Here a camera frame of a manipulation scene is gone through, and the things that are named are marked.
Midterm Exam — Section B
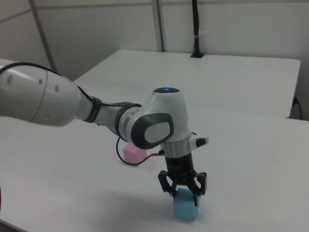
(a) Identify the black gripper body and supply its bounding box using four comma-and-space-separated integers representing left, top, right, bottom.
164, 152, 195, 187

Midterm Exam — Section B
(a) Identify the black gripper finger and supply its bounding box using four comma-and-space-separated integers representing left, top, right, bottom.
187, 171, 208, 208
157, 170, 180, 199

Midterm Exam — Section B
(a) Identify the blue cube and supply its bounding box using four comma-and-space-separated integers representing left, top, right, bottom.
172, 188, 199, 222

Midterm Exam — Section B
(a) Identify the pink cube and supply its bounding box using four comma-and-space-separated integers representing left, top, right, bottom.
122, 143, 148, 168

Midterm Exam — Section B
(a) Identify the white rectangular table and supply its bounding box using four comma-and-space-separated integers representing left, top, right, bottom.
73, 49, 302, 119

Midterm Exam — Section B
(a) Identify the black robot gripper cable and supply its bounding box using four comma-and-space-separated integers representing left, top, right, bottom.
115, 136, 166, 168

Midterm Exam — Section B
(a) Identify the black camera pole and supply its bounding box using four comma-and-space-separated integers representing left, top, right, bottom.
190, 0, 206, 59

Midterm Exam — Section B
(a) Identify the grey partition post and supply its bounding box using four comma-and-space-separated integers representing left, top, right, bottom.
151, 0, 168, 52

